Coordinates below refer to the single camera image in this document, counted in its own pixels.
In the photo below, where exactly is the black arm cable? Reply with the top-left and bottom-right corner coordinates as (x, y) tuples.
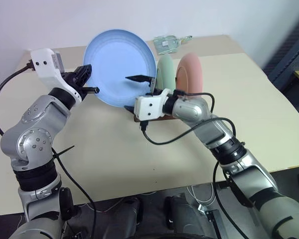
(51, 146), (98, 239)
(212, 161), (249, 239)

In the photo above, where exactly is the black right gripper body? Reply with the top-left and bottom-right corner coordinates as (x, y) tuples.
(146, 76), (157, 97)

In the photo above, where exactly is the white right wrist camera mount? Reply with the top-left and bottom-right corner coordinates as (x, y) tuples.
(135, 89), (175, 120)

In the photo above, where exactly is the pink plate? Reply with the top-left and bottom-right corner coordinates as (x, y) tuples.
(176, 52), (204, 100)

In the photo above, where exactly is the black cable tie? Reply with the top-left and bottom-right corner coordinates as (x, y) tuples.
(52, 146), (76, 161)

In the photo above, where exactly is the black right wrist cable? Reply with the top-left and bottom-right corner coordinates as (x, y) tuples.
(139, 90), (237, 145)

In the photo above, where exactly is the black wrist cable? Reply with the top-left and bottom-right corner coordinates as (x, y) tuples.
(0, 61), (36, 136)
(139, 90), (237, 145)

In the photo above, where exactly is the wooden dish rack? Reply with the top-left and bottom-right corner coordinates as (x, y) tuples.
(134, 113), (181, 123)

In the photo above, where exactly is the white cable under table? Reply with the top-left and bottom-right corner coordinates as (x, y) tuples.
(186, 183), (215, 208)

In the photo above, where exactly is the black ribbed furniture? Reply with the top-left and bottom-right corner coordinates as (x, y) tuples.
(262, 11), (299, 117)

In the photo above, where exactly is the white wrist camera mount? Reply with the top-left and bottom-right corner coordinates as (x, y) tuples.
(29, 48), (83, 103)
(135, 89), (175, 120)

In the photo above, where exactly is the clear plastic bag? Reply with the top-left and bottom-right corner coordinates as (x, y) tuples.
(153, 35), (193, 56)

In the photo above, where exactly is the dark rounded shape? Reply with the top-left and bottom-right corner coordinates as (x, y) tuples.
(103, 196), (143, 239)
(163, 193), (216, 234)

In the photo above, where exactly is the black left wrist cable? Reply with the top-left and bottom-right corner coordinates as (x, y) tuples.
(0, 61), (36, 136)

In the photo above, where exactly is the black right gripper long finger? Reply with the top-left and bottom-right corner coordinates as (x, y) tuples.
(125, 74), (151, 84)

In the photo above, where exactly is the green plate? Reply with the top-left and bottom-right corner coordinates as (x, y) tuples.
(156, 55), (176, 92)

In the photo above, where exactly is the blue plate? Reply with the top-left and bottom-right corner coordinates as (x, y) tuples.
(82, 29), (156, 109)

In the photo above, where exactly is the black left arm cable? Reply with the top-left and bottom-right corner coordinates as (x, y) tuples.
(51, 146), (98, 239)

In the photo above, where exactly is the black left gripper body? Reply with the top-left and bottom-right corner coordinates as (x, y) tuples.
(61, 64), (93, 95)

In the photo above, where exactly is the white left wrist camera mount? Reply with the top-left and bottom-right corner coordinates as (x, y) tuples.
(29, 48), (83, 103)

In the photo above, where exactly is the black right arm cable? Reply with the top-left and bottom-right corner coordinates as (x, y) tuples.
(212, 161), (249, 239)

